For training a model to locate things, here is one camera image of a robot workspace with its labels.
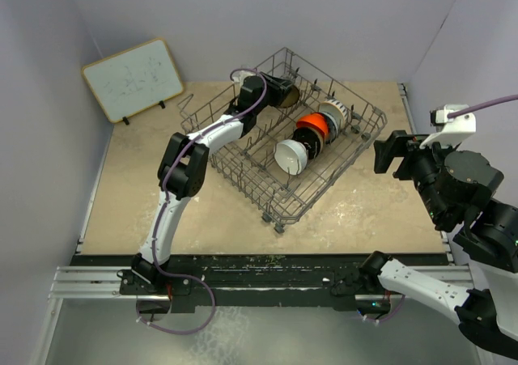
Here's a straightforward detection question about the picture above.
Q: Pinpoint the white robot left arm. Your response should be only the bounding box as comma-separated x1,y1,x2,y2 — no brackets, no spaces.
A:
131,69,295,294

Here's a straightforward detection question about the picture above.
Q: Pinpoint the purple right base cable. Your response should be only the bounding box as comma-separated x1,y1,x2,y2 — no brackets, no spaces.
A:
359,294,407,324

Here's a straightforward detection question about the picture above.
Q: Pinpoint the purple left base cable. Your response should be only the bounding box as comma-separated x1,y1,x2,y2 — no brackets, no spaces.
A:
135,274,218,336

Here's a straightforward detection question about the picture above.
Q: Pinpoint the grey wire dish rack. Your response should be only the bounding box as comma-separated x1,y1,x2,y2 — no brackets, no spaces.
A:
176,47,388,235

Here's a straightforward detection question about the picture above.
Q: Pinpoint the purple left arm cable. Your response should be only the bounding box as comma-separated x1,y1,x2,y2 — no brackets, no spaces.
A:
151,68,269,279

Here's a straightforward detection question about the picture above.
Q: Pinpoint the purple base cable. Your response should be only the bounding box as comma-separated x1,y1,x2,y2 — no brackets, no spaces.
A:
135,274,218,336
359,294,407,324

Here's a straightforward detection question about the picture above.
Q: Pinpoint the blue patterned bowl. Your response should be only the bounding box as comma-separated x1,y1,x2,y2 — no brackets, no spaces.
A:
321,112,338,144

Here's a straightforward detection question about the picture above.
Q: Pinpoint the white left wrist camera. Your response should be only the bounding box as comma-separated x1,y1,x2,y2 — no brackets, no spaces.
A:
230,69,255,86

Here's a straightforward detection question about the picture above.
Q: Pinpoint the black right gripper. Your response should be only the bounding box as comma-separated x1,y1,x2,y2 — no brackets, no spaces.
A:
372,127,458,223

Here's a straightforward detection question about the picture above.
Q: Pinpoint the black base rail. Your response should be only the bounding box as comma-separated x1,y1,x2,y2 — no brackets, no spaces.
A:
71,254,397,316

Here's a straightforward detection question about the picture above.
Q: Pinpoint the black glossy bowl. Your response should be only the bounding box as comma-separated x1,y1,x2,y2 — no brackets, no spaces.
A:
292,127,324,160

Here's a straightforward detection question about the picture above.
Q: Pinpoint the brown glazed bowl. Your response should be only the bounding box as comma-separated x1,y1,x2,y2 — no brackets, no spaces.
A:
278,85,300,108

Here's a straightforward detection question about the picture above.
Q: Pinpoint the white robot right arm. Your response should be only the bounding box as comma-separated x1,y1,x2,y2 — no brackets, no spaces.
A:
359,130,517,359

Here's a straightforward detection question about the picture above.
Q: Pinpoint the yellow framed whiteboard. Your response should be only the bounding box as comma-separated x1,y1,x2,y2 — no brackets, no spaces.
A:
81,38,185,124

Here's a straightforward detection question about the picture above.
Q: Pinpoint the white orange rimmed striped bowl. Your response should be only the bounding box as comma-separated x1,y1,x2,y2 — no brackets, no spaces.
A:
318,99,349,129

